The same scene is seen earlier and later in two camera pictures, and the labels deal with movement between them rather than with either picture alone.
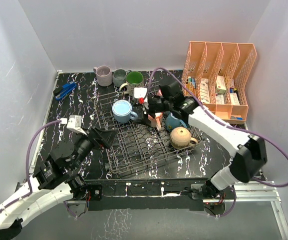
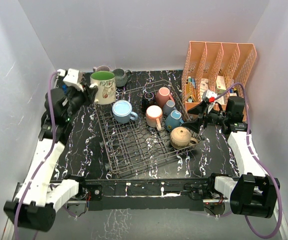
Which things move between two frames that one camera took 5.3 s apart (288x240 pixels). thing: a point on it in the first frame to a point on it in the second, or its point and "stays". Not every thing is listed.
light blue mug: x=122 y=111 stays
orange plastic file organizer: x=217 y=74 stays
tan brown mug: x=180 y=138 stays
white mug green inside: x=134 y=79 to x=106 y=82
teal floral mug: x=171 y=123 stays
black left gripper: x=105 y=137 to x=87 y=95
